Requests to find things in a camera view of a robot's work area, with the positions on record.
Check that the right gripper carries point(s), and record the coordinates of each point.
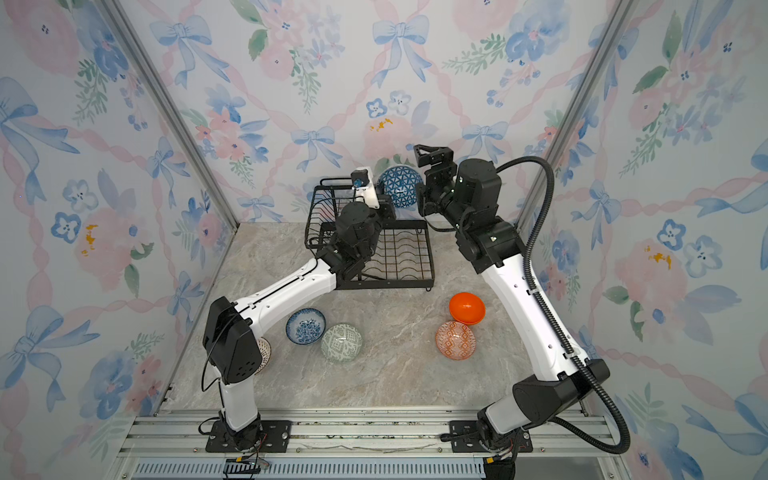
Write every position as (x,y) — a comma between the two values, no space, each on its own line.
(443,160)

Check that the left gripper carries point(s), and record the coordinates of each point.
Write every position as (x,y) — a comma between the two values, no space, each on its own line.
(385,214)

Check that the dark blue patterned bowl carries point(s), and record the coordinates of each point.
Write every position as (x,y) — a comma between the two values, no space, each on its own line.
(400,183)

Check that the black wire dish rack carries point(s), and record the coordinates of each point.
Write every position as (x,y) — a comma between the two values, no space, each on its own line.
(363,251)

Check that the brown white patterned bowl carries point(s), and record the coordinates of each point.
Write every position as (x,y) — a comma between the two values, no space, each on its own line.
(265,350)

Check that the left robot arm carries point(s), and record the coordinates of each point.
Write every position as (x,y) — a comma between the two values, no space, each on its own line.
(233,328)

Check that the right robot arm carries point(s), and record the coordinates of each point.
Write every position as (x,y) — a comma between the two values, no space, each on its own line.
(466,194)

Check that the right corner aluminium profile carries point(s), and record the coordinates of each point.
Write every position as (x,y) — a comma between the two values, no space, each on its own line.
(608,40)

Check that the corner aluminium profile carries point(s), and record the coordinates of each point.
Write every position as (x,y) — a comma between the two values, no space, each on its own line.
(608,40)
(116,17)

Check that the orange bowl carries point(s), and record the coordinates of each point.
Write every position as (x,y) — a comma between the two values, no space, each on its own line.
(467,308)

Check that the blue floral bowl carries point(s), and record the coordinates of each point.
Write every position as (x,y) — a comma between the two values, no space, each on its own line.
(305,326)

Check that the green patterned bowl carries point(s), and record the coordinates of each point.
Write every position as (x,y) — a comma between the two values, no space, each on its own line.
(342,343)

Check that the red patterned bowl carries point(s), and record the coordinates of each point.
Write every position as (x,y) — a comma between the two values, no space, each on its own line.
(455,341)

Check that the left corner aluminium profile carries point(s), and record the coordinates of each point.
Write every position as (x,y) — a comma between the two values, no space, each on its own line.
(116,17)

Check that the aluminium mounting rail frame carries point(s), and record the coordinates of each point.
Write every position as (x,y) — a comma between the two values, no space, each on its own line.
(368,443)

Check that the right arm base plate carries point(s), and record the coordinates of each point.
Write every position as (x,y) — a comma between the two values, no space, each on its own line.
(464,437)

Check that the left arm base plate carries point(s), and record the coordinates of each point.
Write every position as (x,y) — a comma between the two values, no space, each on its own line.
(270,436)

